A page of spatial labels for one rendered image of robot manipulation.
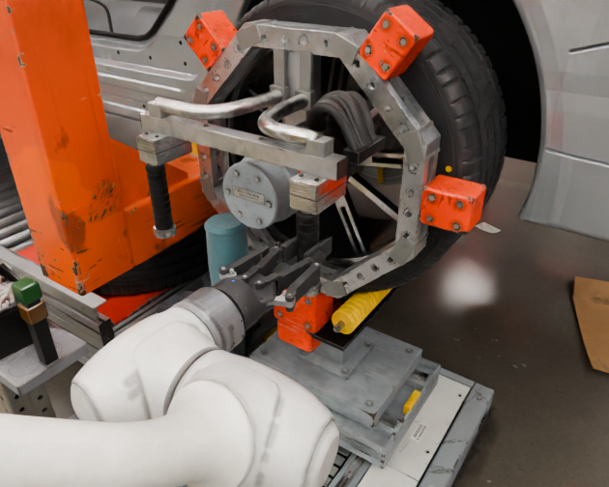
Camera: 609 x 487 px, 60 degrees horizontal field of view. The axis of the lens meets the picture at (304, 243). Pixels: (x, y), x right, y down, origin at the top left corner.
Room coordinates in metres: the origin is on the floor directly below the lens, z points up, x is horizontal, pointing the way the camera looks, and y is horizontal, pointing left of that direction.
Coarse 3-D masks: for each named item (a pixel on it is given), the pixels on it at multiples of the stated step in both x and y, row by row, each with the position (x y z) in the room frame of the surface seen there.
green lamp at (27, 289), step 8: (24, 280) 0.88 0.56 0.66; (32, 280) 0.88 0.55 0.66; (16, 288) 0.86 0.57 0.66; (24, 288) 0.86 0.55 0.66; (32, 288) 0.87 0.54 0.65; (40, 288) 0.88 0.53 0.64; (16, 296) 0.86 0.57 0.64; (24, 296) 0.85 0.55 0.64; (32, 296) 0.86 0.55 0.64; (40, 296) 0.88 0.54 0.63; (24, 304) 0.85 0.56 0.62
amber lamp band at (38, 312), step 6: (18, 306) 0.87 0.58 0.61; (36, 306) 0.87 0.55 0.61; (42, 306) 0.87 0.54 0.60; (24, 312) 0.86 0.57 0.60; (30, 312) 0.85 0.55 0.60; (36, 312) 0.86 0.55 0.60; (42, 312) 0.87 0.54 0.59; (24, 318) 0.86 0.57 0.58; (30, 318) 0.85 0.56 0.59; (36, 318) 0.86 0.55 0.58; (42, 318) 0.87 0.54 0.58; (30, 324) 0.85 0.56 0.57
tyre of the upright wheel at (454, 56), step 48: (288, 0) 1.10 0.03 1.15; (336, 0) 1.04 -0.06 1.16; (384, 0) 1.03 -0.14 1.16; (432, 0) 1.14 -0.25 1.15; (432, 48) 0.95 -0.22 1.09; (480, 48) 1.09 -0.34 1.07; (432, 96) 0.93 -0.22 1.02; (480, 96) 0.98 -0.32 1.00; (480, 144) 0.93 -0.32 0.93; (432, 240) 0.91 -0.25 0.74; (384, 288) 0.96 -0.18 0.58
